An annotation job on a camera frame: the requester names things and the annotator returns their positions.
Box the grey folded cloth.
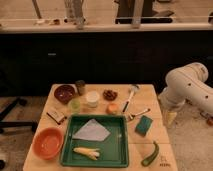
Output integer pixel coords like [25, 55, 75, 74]
[73, 119, 110, 142]

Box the orange red bowl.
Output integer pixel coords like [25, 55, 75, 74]
[32, 127, 64, 160]

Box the light green cup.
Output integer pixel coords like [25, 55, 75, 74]
[68, 99, 80, 113]

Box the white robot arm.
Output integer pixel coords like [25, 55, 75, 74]
[158, 62, 213, 126]

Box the teal sponge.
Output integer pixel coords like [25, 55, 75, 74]
[135, 116, 153, 136]

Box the dark maroon bowl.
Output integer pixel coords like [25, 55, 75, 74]
[54, 84, 75, 104]

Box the green zucchini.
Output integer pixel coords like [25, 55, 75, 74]
[141, 141, 159, 167]

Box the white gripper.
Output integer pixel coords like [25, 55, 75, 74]
[161, 102, 180, 127]

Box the white round container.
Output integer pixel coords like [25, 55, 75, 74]
[86, 91, 100, 107]

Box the green plastic tray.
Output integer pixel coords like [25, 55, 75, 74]
[60, 114, 129, 168]

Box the dark metal cup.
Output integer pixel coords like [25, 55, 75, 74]
[75, 80, 85, 95]

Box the small orange cup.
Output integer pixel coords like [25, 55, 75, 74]
[106, 103, 119, 115]

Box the brown cookie plate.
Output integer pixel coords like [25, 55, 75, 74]
[103, 90, 118, 101]

